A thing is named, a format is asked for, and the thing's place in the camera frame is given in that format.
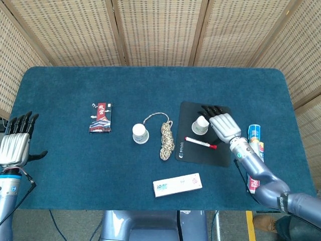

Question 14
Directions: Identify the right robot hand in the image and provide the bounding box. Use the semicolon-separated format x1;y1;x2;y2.
198;104;242;145

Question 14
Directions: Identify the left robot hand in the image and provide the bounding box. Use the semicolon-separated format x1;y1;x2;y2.
0;110;49;169

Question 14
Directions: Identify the white paper cup green flower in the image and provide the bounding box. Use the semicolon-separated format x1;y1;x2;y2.
191;115;210;135

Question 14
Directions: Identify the black mouse pad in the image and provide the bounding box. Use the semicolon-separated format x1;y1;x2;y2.
175;101;232;168

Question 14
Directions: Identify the white paper cup blue flower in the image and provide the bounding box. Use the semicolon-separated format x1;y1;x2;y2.
132;124;150;145

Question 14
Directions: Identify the dark illustrated Chinese palace box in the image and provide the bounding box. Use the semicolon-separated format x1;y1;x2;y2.
88;102;113;133

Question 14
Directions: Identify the plastic wrap roll package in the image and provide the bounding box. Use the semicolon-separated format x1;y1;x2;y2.
247;124;265;195

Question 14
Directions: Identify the white marker red cap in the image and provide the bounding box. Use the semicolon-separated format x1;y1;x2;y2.
185;136;218;150

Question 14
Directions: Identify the blue table cloth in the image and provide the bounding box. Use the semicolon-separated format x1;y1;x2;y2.
10;66;317;211

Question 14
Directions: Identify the white pink toothpaste box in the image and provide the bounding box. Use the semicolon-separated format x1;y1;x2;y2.
152;172;203;198

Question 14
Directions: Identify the white table leg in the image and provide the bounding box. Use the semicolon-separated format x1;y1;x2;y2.
214;210;222;241

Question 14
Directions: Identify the yellow floor tape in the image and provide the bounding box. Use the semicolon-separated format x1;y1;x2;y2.
245;210;257;241

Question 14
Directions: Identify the brown shoe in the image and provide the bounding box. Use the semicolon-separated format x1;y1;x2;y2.
252;215;278;233

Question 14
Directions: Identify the woven wooden folding screen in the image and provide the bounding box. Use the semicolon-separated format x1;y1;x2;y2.
0;0;321;194

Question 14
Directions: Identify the grey robot torso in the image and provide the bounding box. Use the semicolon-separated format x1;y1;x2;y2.
99;210;209;241

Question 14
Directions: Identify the blue jeans leg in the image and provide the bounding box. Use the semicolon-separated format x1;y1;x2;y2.
275;215;321;241

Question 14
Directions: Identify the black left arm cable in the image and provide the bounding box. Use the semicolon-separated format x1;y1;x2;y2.
0;169;37;226

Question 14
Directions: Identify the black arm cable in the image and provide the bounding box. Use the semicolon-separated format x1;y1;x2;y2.
0;169;37;226
233;158;261;204

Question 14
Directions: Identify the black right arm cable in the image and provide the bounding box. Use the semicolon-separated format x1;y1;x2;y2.
233;158;261;204

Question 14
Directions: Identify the braided beige rope bundle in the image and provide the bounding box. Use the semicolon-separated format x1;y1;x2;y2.
142;112;175;161

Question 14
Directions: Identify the blue floor cable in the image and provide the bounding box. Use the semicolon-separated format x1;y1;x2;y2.
49;210;67;241

